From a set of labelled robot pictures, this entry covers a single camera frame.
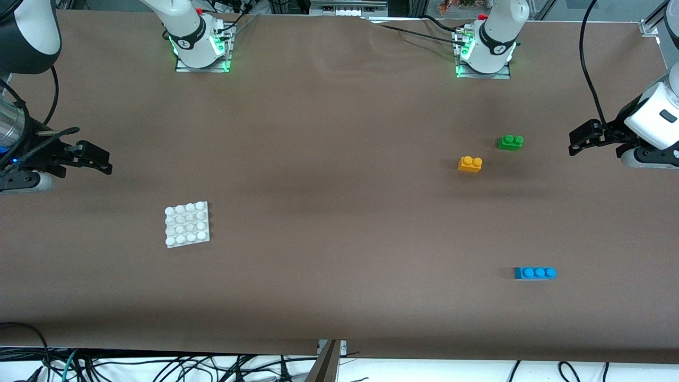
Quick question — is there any blue three-stud block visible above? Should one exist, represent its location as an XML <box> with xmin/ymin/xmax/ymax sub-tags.
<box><xmin>513</xmin><ymin>266</ymin><xmax>558</xmax><ymax>281</ymax></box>

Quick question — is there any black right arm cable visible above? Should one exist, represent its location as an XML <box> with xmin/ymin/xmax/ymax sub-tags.
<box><xmin>0</xmin><ymin>66</ymin><xmax>81</xmax><ymax>178</ymax></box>

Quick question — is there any black looped floor cable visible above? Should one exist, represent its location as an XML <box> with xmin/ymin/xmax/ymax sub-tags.
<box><xmin>0</xmin><ymin>322</ymin><xmax>51</xmax><ymax>372</ymax></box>

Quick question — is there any teal floor cable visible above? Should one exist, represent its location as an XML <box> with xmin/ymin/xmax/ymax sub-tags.
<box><xmin>61</xmin><ymin>349</ymin><xmax>80</xmax><ymax>382</ymax></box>

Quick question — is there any black right base cable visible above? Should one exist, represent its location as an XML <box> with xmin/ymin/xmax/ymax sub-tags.
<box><xmin>220</xmin><ymin>11</ymin><xmax>260</xmax><ymax>38</ymax></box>

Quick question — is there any curved black base cable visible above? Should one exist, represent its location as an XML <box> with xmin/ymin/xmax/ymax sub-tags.
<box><xmin>422</xmin><ymin>15</ymin><xmax>467</xmax><ymax>32</ymax></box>

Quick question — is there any white studded base plate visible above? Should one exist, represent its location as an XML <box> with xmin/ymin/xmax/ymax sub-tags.
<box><xmin>164</xmin><ymin>201</ymin><xmax>211</xmax><ymax>249</ymax></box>

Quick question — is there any aluminium frame corner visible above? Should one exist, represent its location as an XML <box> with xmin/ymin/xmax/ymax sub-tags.
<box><xmin>639</xmin><ymin>0</ymin><xmax>679</xmax><ymax>38</ymax></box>

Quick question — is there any aluminium profile post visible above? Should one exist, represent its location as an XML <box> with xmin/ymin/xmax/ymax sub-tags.
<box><xmin>305</xmin><ymin>340</ymin><xmax>348</xmax><ymax>382</ymax></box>

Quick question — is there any white power strip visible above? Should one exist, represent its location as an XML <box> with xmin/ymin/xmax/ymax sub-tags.
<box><xmin>309</xmin><ymin>0</ymin><xmax>389</xmax><ymax>18</ymax></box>

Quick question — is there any orange background clutter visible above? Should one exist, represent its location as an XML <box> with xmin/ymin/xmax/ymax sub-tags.
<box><xmin>438</xmin><ymin>0</ymin><xmax>481</xmax><ymax>14</ymax></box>

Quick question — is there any long black table cable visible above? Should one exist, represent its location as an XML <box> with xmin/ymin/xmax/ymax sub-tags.
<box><xmin>378</xmin><ymin>23</ymin><xmax>462</xmax><ymax>40</ymax></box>

